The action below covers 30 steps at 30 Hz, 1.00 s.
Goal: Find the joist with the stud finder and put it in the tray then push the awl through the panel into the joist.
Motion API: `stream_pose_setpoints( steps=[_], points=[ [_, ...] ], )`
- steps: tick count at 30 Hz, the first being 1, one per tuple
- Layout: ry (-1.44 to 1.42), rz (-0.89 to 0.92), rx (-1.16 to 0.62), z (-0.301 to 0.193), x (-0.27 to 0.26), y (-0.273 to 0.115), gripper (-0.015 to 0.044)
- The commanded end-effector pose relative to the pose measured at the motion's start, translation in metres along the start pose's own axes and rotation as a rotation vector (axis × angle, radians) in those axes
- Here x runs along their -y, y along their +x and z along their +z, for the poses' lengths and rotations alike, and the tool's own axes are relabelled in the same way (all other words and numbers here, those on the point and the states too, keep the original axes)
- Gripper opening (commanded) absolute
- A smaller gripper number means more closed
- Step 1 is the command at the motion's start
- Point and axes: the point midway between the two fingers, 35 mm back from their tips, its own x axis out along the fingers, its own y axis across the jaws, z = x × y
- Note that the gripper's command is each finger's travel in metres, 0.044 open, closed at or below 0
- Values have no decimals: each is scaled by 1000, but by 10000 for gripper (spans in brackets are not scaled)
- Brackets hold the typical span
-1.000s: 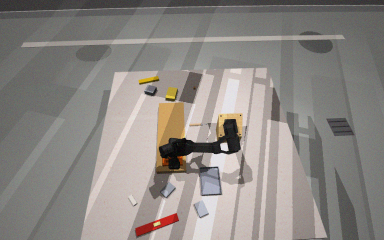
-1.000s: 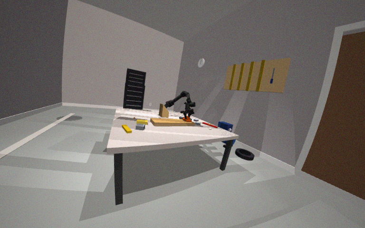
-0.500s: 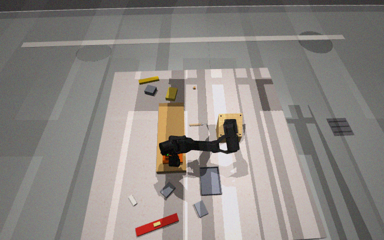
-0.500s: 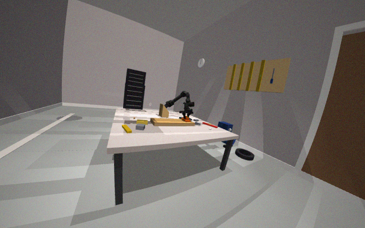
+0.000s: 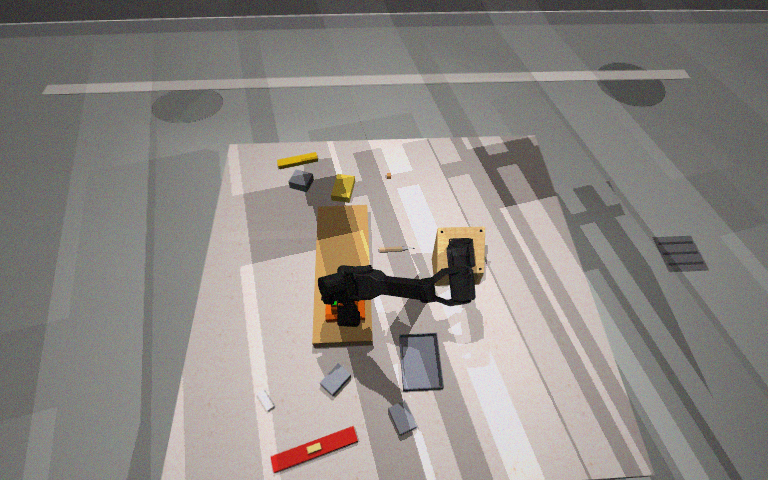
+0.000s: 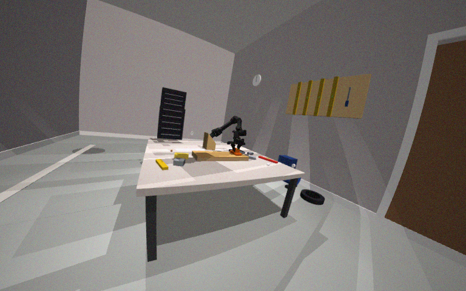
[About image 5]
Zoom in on tan wooden floor panel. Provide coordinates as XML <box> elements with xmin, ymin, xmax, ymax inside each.
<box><xmin>312</xmin><ymin>205</ymin><xmax>373</xmax><ymax>348</ymax></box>

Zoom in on small white rectangular block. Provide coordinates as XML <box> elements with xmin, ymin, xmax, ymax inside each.
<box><xmin>257</xmin><ymin>389</ymin><xmax>274</xmax><ymax>412</ymax></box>

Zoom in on red flat bar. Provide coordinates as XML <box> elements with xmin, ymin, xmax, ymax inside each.
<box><xmin>271</xmin><ymin>426</ymin><xmax>358</xmax><ymax>473</ymax></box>

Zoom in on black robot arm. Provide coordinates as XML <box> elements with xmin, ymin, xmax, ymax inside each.
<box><xmin>318</xmin><ymin>238</ymin><xmax>476</xmax><ymax>306</ymax></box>

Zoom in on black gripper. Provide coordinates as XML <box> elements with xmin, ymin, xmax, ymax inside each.
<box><xmin>337</xmin><ymin>265</ymin><xmax>360</xmax><ymax>327</ymax></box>

